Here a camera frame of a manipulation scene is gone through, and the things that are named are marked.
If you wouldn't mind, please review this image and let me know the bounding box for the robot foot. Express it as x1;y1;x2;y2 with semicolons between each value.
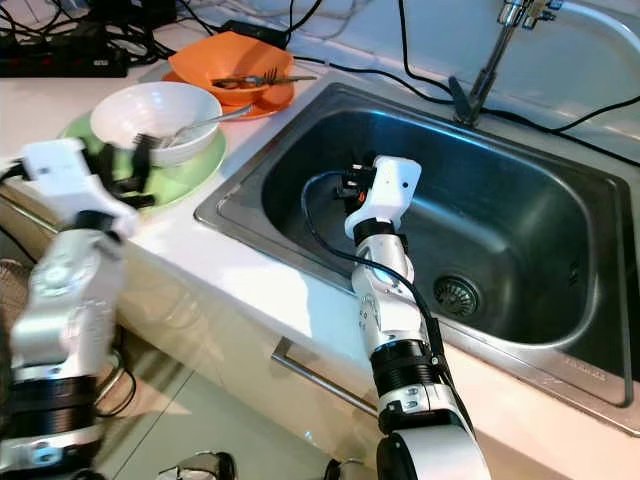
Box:
325;458;373;480
172;452;239;480

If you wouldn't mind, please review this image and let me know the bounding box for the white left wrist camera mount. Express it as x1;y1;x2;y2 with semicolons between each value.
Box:
20;138;139;239

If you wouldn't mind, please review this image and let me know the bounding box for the metal faucet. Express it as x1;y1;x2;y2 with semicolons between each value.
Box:
450;0;556;126

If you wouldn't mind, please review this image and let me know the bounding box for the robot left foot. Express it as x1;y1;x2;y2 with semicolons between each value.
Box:
172;452;239;480

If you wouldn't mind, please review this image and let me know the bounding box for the metal drawer handle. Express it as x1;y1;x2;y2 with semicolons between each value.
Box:
272;338;381;416
0;185;33;216

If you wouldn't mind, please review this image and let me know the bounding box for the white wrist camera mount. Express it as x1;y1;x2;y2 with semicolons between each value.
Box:
20;138;139;239
345;155;423;241

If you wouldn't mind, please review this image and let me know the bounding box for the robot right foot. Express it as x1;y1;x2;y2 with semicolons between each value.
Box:
325;458;373;480

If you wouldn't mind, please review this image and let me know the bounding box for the stainless steel sink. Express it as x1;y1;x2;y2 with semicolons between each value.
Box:
195;80;640;436

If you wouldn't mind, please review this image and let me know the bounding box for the large black power adapter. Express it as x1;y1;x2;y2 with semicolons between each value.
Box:
90;0;171;29

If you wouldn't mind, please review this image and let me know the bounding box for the orange plate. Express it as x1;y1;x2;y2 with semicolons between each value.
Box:
160;72;296;121

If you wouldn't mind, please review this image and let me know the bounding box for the green plate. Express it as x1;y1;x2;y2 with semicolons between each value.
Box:
57;110;226;211

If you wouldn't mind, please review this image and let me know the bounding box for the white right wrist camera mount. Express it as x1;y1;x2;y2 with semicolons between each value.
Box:
345;155;423;241

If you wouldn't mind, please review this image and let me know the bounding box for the metal fork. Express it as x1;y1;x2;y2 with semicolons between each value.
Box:
210;68;286;91
132;103;256;151

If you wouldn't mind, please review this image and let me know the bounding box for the white bowl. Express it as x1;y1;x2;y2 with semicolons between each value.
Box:
90;82;219;167

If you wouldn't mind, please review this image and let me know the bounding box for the black power strip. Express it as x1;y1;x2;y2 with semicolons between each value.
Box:
0;42;131;79

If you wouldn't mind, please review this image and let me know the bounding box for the flat black power adapter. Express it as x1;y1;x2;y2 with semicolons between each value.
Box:
222;20;289;46

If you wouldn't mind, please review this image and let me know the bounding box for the orange bowl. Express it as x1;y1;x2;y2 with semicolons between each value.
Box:
168;30;293;93

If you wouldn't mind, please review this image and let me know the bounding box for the metal sink drain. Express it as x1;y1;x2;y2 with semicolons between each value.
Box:
433;275;481;319

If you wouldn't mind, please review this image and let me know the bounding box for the beige kitchen cabinet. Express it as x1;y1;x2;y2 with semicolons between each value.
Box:
0;170;391;480

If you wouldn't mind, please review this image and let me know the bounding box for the white hose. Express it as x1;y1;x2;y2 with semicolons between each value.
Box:
555;0;640;61

